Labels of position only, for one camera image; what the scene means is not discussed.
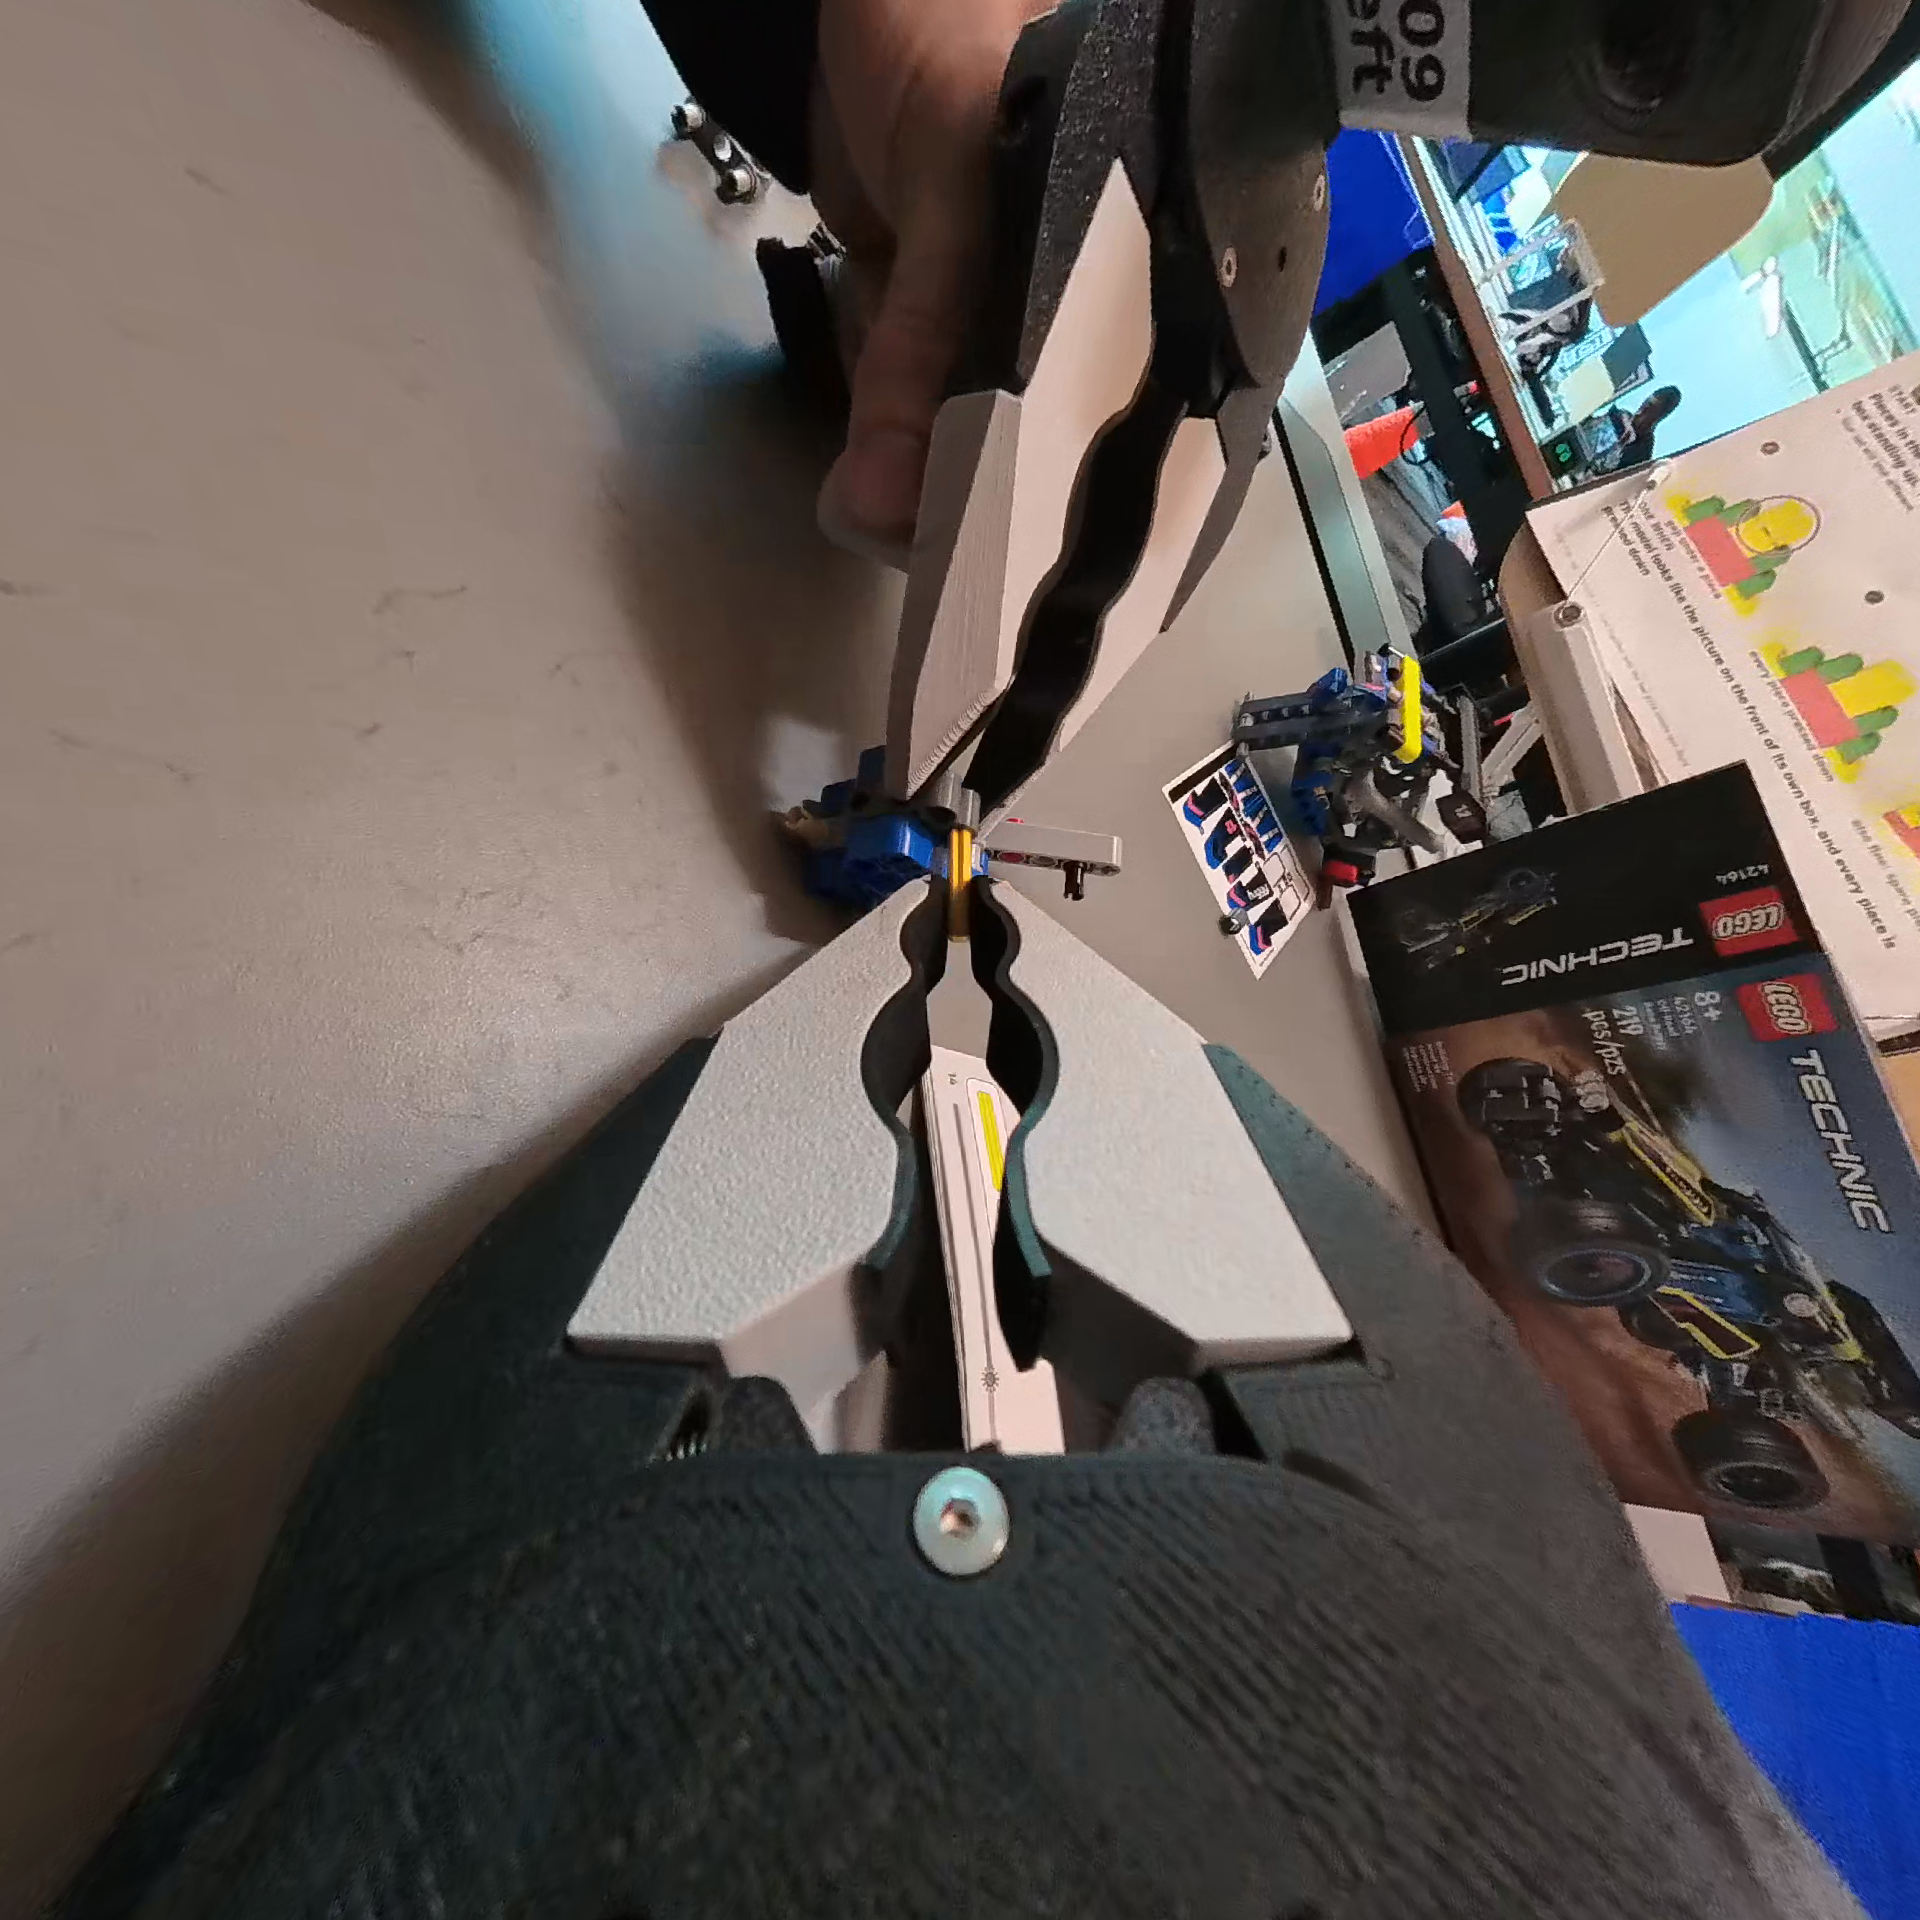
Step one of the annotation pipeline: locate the blue toy brick assembly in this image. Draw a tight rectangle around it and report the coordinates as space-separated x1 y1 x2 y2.
773 748 1125 910

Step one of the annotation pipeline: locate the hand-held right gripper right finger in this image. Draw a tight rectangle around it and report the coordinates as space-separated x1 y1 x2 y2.
967 878 1354 1453

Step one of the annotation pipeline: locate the sticker sheet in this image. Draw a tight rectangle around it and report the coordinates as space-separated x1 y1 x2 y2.
1160 750 1319 981

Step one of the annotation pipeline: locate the grey metal panel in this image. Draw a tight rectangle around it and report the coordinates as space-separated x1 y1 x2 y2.
1278 333 1423 639

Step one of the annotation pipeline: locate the toy set box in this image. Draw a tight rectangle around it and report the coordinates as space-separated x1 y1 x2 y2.
1344 760 1920 1623

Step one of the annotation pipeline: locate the partly built toy car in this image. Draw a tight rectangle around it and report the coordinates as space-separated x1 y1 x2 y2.
1231 644 1554 889

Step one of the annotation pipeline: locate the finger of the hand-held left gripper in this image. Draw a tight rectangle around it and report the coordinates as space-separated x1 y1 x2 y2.
967 401 1228 806
881 152 1167 801

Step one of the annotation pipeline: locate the printed instruction sheet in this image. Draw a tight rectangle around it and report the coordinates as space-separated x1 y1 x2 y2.
1526 352 1920 1037

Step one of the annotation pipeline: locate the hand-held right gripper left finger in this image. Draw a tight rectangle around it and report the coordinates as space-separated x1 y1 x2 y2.
566 878 942 1453

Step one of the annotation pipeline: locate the person's left hand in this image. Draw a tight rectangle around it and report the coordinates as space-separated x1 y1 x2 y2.
808 0 1055 548

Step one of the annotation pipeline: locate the open instruction booklet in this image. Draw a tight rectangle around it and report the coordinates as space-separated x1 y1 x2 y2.
918 1047 1070 1453

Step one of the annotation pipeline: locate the brown wooden post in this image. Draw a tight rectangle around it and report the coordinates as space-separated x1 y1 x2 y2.
1401 135 1561 495

